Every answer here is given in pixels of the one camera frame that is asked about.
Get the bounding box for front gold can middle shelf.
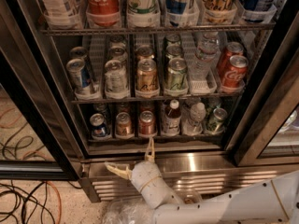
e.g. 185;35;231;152
136;59;158;92

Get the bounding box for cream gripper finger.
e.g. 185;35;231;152
105;161;132;180
145;137;155;163

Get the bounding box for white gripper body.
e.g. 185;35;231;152
130;161;183;209

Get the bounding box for front silver can middle shelf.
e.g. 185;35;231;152
105;60;127;93

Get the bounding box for dark blue can top shelf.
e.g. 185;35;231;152
239;0;276;23

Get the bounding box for front red Coca-Cola can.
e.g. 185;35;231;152
221;55;249;88

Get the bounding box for glass fridge door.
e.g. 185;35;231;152
0;52;78;181
235;49;299;166

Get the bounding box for left glass fridge door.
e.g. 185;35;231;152
0;52;78;181

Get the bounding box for stainless steel fridge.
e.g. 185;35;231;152
1;0;298;202

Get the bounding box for white bottle top shelf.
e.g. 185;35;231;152
42;0;78;29

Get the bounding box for water bottle middle shelf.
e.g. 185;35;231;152
193;32;220;80

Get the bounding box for red coca-cola can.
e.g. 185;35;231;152
221;55;249;88
216;42;244;75

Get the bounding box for blue can bottom shelf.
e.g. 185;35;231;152
90;113;110;138

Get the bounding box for clear plastic bag bin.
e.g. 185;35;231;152
101;189;203;224

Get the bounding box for green can bottom shelf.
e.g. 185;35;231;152
206;108;227;133

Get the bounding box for clear water bottle bottom shelf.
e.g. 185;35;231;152
183;103;206;136

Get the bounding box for red-orange can bottom shelf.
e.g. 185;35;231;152
138;110;156;136

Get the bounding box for gold black can top shelf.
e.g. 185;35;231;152
202;0;234;23

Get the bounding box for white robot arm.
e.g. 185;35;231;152
105;140;299;224

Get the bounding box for orange soda can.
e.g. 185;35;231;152
116;112;134;138

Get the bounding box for orange and black floor cables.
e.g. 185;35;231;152
0;179;82;224

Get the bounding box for blue silver can top shelf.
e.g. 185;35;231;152
165;0;194;27

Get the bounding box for front green can middle shelf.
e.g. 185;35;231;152
165;58;187;91

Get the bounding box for front blue can middle shelf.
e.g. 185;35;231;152
66;58;94;95

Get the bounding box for rear red Coca-Cola can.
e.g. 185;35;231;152
216;42;244;75

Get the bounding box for brown juice bottle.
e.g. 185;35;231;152
163;99;181;136

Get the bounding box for right glass fridge door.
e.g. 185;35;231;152
235;49;299;166

